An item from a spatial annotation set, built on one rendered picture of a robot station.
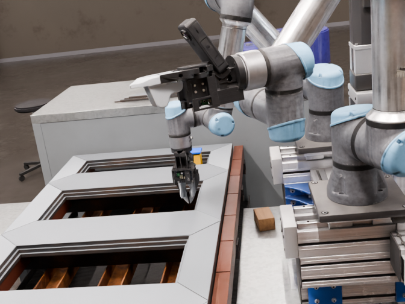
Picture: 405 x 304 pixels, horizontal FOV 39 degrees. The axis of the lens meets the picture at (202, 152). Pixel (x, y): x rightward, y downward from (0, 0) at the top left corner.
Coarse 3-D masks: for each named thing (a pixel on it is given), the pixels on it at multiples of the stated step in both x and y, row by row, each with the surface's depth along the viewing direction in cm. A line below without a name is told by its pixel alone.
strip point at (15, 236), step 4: (28, 224) 199; (32, 224) 198; (20, 228) 196; (24, 228) 196; (28, 228) 196; (8, 232) 194; (12, 232) 194; (16, 232) 194; (20, 232) 193; (24, 232) 193; (4, 236) 192; (8, 236) 191; (12, 236) 191; (16, 236) 190; (20, 236) 190; (8, 240) 189; (12, 240) 188; (16, 240) 188; (16, 244) 185
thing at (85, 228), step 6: (78, 222) 196; (84, 222) 195; (90, 222) 195; (96, 222) 194; (78, 228) 191; (84, 228) 191; (90, 228) 190; (72, 234) 187; (78, 234) 187; (84, 234) 186; (90, 234) 186; (66, 240) 184; (72, 240) 183; (78, 240) 183; (84, 240) 182
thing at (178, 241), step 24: (96, 168) 257; (72, 192) 226; (96, 192) 224; (120, 192) 223; (144, 192) 221; (168, 192) 220; (48, 216) 209; (120, 240) 180; (144, 240) 179; (168, 240) 178
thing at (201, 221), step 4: (196, 212) 192; (200, 212) 191; (196, 216) 189; (200, 216) 189; (204, 216) 188; (208, 216) 188; (196, 220) 186; (200, 220) 186; (204, 220) 185; (208, 220) 185; (196, 224) 183; (200, 224) 183; (204, 224) 183; (208, 224) 182; (192, 228) 181; (196, 228) 181; (200, 228) 180; (204, 228) 180; (192, 232) 178
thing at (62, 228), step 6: (60, 222) 197; (66, 222) 197; (72, 222) 196; (54, 228) 193; (60, 228) 193; (66, 228) 192; (72, 228) 192; (48, 234) 189; (54, 234) 189; (60, 234) 188; (66, 234) 188; (48, 240) 185; (54, 240) 185; (60, 240) 184
